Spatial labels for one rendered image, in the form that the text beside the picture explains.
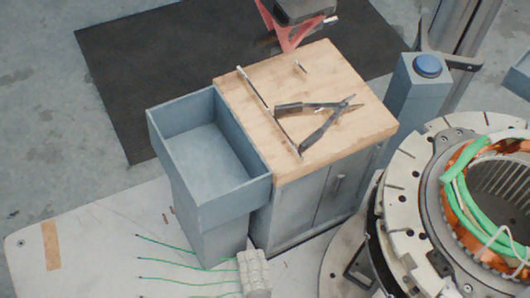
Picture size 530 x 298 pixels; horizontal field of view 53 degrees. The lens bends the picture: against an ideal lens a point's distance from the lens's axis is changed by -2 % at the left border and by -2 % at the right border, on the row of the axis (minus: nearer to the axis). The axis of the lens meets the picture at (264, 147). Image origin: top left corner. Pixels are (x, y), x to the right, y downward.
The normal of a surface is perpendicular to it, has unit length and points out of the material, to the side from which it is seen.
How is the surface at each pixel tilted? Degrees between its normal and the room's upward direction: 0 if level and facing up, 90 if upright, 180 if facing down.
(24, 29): 0
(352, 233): 0
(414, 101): 90
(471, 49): 90
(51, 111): 0
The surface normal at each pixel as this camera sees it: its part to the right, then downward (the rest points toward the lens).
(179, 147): 0.07, -0.57
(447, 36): -0.18, 0.80
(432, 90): 0.12, 0.82
